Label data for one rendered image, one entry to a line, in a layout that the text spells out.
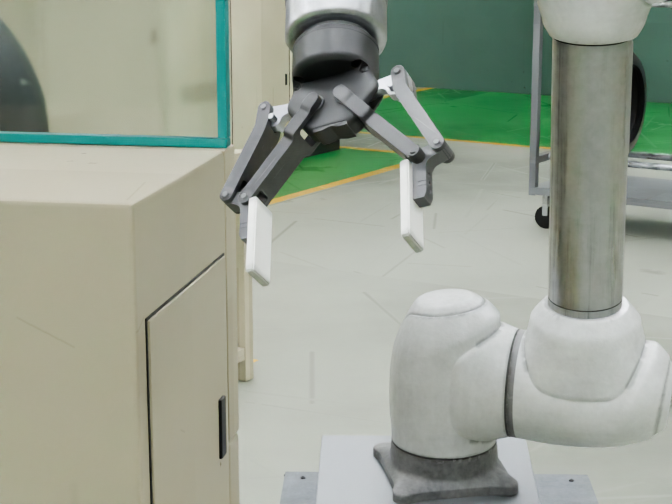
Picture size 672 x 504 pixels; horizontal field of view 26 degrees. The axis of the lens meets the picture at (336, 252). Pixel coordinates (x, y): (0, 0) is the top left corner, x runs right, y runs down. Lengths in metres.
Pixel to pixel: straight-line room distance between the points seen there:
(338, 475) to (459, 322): 0.31
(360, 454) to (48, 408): 0.82
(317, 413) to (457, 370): 2.71
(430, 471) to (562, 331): 0.29
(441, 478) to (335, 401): 2.76
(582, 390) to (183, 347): 0.62
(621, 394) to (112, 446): 0.78
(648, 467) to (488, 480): 2.28
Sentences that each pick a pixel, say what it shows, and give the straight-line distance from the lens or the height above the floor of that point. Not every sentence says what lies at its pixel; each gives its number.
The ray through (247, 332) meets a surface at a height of 0.17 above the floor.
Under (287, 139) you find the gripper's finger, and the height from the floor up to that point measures 1.36.
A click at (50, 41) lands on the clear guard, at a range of 1.82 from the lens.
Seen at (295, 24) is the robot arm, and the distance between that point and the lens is 1.26.
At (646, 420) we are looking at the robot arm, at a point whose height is 0.88.
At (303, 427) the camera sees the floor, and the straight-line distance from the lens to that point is 4.59.
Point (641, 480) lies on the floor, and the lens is 4.26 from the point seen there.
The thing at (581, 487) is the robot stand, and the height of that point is 0.65.
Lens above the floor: 1.53
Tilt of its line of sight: 13 degrees down
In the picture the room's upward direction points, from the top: straight up
